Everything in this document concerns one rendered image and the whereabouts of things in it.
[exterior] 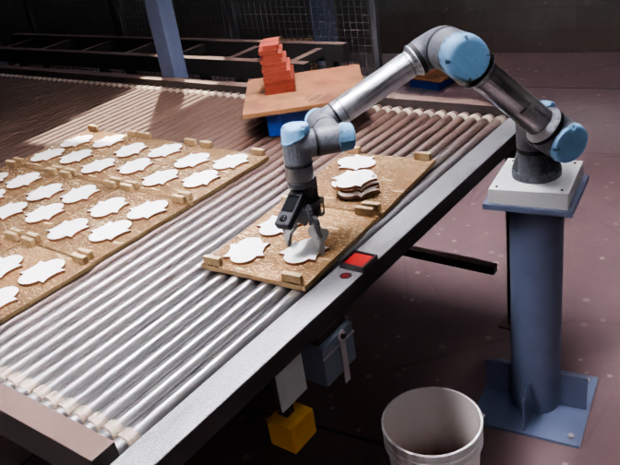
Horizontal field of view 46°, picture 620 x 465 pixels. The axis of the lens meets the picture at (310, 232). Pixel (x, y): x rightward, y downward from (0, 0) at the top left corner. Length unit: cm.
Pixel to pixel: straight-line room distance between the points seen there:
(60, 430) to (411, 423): 122
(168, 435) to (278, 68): 186
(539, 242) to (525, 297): 22
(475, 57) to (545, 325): 103
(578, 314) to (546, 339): 74
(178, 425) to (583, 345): 200
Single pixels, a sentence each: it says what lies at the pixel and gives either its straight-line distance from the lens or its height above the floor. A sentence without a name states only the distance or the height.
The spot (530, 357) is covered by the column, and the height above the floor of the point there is 27.
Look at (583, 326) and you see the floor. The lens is 327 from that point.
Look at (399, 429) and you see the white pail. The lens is 241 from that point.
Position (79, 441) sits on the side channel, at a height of 95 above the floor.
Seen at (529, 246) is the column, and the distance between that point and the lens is 241.
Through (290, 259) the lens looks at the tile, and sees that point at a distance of 196.
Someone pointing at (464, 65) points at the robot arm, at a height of 137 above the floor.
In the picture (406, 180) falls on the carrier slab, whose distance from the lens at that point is 235.
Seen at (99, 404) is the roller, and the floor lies 91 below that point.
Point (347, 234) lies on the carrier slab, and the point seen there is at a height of 94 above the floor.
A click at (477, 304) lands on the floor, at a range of 338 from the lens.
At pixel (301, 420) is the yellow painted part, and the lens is 182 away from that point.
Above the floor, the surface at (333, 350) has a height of 80.
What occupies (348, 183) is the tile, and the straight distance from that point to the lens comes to 226.
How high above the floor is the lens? 191
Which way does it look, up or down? 27 degrees down
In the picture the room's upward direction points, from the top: 9 degrees counter-clockwise
